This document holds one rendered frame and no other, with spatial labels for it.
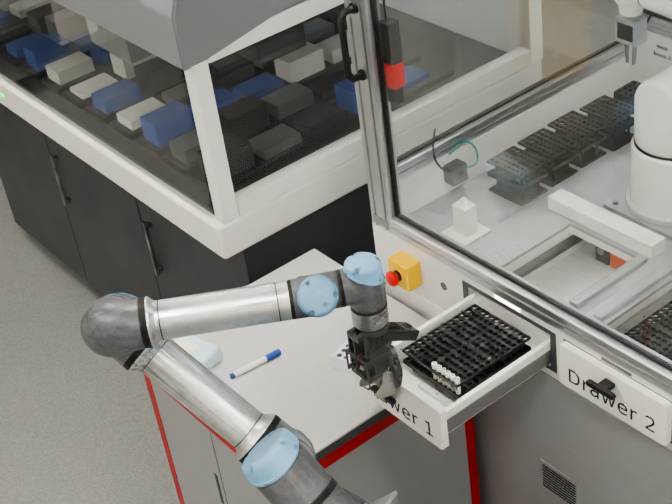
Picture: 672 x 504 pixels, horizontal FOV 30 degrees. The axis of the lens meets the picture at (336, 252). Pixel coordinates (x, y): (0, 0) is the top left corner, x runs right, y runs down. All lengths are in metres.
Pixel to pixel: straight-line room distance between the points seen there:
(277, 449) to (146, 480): 1.64
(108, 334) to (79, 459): 1.76
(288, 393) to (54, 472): 1.30
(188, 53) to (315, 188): 0.60
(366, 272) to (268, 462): 0.41
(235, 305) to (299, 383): 0.67
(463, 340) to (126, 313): 0.82
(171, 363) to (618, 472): 1.02
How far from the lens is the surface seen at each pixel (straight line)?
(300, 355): 3.02
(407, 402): 2.66
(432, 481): 3.14
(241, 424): 2.45
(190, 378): 2.45
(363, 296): 2.44
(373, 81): 2.85
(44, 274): 4.93
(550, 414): 2.92
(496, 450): 3.19
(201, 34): 3.03
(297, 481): 2.31
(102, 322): 2.34
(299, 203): 3.39
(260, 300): 2.30
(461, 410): 2.65
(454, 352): 2.75
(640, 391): 2.61
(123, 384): 4.29
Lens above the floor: 2.67
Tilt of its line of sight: 35 degrees down
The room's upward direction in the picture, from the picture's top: 9 degrees counter-clockwise
